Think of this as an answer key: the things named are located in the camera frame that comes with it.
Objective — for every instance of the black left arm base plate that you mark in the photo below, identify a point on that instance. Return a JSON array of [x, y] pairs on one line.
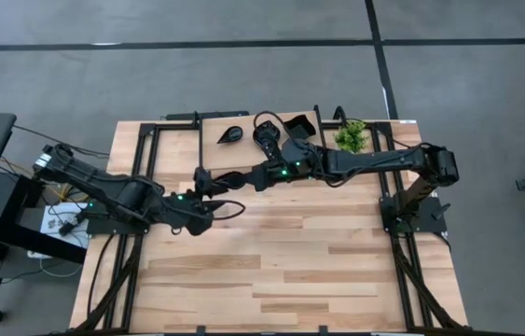
[[103, 227]]

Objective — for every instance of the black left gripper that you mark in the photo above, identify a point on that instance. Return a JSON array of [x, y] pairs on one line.
[[187, 210]]

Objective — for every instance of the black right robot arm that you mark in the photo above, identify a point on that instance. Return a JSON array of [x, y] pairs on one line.
[[383, 161]]

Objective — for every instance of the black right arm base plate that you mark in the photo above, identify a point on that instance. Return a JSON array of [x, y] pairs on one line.
[[432, 221]]

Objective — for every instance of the black teardrop mini plate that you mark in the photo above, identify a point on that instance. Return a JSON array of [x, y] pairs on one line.
[[230, 134]]

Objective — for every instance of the green plant in white pot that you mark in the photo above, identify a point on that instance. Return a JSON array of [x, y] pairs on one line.
[[350, 136]]

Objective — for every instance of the black square mini plate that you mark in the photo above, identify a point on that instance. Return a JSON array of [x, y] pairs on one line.
[[299, 127]]

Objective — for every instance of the white printed sheet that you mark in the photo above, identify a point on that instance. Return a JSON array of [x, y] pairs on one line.
[[52, 224]]

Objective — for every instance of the white power strip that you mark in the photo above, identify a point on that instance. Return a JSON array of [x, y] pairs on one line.
[[38, 254]]

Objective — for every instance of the black desk leg frame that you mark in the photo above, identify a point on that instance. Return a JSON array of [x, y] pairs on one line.
[[33, 242]]

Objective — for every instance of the black aluminium table frame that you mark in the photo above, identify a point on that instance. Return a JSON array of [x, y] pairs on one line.
[[178, 280]]

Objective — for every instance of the black power strip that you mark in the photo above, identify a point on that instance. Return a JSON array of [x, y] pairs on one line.
[[225, 114]]

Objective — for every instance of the black computer box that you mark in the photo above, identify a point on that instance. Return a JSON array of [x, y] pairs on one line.
[[5, 196]]

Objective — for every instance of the wooden shelf with black legs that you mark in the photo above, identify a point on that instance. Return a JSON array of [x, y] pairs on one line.
[[243, 154]]

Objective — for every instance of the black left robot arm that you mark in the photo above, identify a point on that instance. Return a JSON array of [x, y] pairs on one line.
[[103, 184]]

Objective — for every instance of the black table edge bracket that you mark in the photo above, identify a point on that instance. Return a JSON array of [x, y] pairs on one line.
[[322, 330], [201, 330]]

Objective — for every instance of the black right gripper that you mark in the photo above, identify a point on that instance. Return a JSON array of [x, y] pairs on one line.
[[290, 165]]

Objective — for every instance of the black leaf-shaped mini plate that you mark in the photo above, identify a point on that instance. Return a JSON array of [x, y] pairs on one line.
[[266, 132]]

